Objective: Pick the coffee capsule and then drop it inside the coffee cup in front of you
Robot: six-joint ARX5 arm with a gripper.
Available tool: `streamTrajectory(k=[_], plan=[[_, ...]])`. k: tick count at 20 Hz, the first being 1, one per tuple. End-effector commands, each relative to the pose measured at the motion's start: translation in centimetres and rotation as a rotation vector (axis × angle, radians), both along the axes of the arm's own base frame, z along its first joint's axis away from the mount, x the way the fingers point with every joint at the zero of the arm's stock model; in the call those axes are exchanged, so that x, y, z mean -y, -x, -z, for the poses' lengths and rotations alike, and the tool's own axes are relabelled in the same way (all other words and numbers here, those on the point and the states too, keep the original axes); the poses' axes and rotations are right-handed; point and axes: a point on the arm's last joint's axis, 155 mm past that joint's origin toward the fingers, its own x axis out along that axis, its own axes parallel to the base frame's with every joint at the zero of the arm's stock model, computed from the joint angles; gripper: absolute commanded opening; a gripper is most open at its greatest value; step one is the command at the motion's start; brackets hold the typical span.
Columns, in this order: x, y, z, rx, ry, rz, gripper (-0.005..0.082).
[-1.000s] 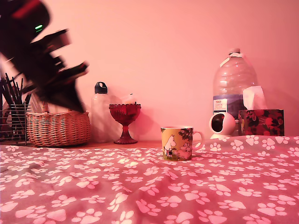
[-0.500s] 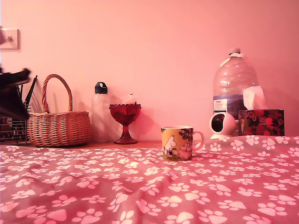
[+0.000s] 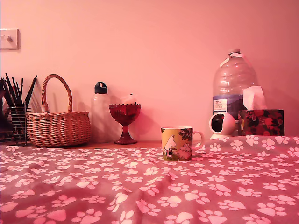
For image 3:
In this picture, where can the small pale wrapped object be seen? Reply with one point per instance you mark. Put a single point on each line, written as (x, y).
(128, 99)

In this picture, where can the red glass goblet bowl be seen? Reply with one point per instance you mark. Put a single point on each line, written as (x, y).
(124, 114)

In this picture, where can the yellow cartoon mug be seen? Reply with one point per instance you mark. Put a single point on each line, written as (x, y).
(172, 144)

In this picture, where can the clear bottle with black cap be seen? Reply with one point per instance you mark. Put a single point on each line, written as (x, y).
(99, 116)

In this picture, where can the paw-print cloth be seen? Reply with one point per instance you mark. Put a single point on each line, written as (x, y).
(149, 186)

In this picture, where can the large clear water bottle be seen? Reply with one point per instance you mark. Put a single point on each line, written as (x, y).
(231, 77)

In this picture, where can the white tissue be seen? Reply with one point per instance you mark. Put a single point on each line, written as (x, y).
(254, 98)

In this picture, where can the floral tissue box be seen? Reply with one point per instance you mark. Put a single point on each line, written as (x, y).
(262, 122)

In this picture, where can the small white round camera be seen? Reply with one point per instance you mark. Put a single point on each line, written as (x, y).
(227, 123)

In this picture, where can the wall switch plate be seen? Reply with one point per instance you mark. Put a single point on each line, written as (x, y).
(9, 39)

